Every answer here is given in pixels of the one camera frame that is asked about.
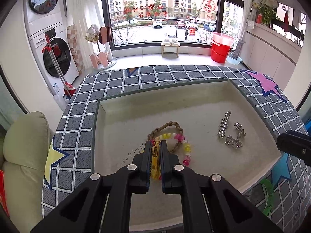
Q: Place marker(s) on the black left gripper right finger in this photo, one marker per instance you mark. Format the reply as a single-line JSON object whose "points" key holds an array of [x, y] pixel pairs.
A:
{"points": [[210, 203]]}

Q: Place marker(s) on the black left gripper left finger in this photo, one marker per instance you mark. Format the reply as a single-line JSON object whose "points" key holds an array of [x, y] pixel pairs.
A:
{"points": [[101, 203]]}

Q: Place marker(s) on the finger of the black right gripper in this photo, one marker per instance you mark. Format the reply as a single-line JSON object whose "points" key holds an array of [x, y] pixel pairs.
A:
{"points": [[296, 144]]}

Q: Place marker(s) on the green translucent bangle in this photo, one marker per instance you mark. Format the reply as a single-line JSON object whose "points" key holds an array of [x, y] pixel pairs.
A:
{"points": [[269, 196]]}

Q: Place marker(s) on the silver hair clip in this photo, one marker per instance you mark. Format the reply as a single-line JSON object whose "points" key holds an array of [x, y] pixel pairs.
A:
{"points": [[223, 125]]}

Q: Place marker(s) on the green jewelry tray box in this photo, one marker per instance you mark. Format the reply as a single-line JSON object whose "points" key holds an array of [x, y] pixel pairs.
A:
{"points": [[187, 117]]}

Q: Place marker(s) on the grey checked star rug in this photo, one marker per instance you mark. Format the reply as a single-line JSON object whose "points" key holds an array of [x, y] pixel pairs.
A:
{"points": [[290, 178]]}

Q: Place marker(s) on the white low cabinet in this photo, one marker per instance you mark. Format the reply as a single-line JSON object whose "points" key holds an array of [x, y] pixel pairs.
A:
{"points": [[268, 52]]}

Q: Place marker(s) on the light green sofa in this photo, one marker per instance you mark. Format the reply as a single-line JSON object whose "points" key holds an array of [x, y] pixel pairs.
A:
{"points": [[23, 157]]}

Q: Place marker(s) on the red cushion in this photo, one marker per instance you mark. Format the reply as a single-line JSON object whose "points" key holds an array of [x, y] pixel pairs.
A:
{"points": [[2, 193]]}

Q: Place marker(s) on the red bucket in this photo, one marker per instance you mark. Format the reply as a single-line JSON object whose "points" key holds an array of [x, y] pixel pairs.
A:
{"points": [[220, 46]]}

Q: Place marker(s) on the potted green plant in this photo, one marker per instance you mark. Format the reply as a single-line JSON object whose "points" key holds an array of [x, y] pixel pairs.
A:
{"points": [[265, 14]]}

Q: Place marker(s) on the slipper drying rack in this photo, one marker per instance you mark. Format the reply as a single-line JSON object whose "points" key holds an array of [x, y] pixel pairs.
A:
{"points": [[101, 37]]}

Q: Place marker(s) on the small wooden stool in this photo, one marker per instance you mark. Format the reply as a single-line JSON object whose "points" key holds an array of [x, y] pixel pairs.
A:
{"points": [[170, 46]]}

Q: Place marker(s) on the white dryer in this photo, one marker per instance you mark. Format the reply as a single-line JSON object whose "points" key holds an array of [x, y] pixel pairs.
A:
{"points": [[41, 14]]}

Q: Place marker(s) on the red handled mop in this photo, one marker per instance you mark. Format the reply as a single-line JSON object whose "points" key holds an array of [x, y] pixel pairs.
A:
{"points": [[54, 52]]}

